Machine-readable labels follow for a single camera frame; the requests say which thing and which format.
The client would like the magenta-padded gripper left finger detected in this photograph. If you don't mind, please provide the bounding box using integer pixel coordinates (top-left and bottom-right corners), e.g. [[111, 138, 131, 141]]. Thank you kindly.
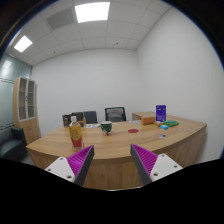
[[44, 144, 96, 187]]

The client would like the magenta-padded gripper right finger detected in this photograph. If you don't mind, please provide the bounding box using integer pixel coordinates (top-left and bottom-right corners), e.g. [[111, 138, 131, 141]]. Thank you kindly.
[[130, 143, 184, 186]]

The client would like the clear bottle with yellow-red label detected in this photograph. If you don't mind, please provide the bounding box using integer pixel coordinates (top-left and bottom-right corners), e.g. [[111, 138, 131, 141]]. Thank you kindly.
[[68, 115, 85, 153]]

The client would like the green flat packet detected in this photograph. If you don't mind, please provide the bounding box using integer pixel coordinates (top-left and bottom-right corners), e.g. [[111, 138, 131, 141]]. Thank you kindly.
[[162, 119, 180, 128]]

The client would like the dark brown printed box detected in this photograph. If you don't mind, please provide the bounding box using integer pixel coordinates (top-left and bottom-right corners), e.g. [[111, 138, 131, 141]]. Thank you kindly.
[[71, 112, 87, 127], [62, 114, 73, 127]]

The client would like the orange-brown cardboard box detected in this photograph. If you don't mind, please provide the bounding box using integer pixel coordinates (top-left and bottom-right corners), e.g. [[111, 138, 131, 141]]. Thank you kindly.
[[140, 115, 157, 126]]

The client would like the green and white leaflet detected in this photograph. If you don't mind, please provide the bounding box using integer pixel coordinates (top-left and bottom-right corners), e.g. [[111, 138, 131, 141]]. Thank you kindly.
[[84, 123, 102, 129]]

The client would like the wooden glass-door shelf cabinet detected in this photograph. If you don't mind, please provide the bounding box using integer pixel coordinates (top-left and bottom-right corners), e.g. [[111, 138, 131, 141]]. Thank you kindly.
[[12, 76, 42, 145]]

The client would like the purple upright box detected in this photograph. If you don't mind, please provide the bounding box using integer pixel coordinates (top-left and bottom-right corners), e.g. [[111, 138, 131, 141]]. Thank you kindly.
[[155, 104, 167, 122]]

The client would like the black leather sofa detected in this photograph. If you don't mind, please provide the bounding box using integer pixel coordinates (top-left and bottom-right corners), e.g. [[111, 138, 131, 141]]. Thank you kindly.
[[0, 126, 29, 163]]

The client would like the white and green mug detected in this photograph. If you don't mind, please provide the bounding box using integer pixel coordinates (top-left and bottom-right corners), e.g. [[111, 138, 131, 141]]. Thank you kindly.
[[100, 120, 114, 136]]

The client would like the black mesh office chair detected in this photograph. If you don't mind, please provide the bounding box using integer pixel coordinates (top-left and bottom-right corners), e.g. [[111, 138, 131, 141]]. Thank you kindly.
[[104, 106, 127, 123]]

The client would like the small square ceiling light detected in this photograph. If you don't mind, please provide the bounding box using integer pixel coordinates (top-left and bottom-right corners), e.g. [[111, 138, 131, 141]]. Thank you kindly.
[[13, 35, 34, 53]]

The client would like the ceiling air vent grille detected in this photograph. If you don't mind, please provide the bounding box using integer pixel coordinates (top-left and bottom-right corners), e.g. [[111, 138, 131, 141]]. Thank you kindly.
[[45, 7, 76, 31]]

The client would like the large square ceiling light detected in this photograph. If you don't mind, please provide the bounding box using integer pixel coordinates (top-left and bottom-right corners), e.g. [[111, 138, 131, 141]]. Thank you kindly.
[[74, 1, 111, 24]]

